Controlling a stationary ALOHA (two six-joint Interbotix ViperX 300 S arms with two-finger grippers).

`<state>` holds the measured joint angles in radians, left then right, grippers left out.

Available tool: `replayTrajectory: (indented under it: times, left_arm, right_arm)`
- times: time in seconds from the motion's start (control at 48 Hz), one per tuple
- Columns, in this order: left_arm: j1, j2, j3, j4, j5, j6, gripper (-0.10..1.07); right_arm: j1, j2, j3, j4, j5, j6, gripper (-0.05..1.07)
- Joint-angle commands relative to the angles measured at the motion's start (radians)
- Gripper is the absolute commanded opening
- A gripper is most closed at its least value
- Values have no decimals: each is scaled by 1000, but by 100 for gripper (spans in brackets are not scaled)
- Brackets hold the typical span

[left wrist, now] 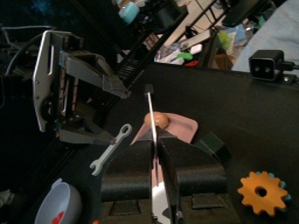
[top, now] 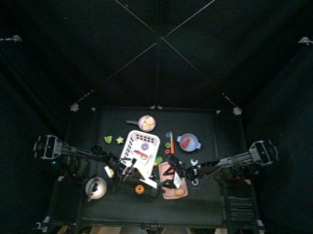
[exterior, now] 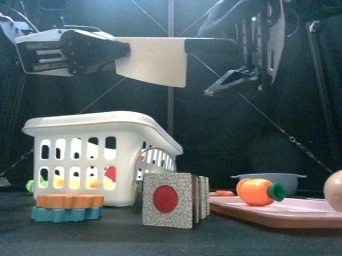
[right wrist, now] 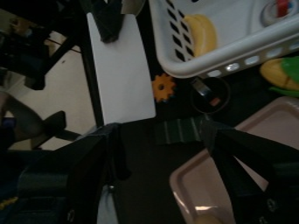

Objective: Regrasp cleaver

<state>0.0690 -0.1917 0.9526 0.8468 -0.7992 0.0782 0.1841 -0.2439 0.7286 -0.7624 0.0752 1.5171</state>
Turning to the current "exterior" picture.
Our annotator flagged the green toy piece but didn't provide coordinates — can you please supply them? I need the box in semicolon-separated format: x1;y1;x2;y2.
24;176;50;195

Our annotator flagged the grey vertical frame pole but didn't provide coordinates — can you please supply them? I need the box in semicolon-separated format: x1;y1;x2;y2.
167;0;175;138

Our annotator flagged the small orange toy piece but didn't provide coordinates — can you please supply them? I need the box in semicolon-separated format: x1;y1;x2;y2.
213;189;237;197

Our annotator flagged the yellow toy in basket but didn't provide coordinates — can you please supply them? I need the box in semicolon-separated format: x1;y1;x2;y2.
52;175;118;191

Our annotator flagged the patterned thin block slice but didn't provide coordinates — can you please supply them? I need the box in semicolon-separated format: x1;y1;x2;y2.
198;175;211;221

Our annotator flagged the pink cutting board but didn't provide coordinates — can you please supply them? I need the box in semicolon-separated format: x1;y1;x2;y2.
207;195;342;230

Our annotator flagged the grey bowl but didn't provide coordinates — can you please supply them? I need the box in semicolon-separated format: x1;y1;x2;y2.
230;172;309;198

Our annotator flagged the beige round toy ball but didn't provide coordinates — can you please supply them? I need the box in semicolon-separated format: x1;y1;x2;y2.
322;169;342;213

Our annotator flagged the orange toy fruit green leaf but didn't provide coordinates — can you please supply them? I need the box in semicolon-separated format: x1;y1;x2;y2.
235;177;287;207

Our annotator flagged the blue gear-shaped block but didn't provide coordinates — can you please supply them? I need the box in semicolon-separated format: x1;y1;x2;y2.
30;206;104;224

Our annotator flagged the white plastic slotted basket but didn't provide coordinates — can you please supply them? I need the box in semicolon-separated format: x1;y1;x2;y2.
22;110;185;208

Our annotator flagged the patterned block with red circle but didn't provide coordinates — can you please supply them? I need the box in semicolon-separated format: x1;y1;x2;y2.
141;171;201;230

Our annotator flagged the thin diagonal brace wire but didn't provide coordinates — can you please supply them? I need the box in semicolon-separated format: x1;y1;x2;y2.
189;53;336;166

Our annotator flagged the red toy in basket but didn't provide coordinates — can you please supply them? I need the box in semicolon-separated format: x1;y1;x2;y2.
103;165;118;183

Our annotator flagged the orange gear-shaped block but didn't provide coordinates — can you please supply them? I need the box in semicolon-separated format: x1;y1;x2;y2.
35;193;107;210

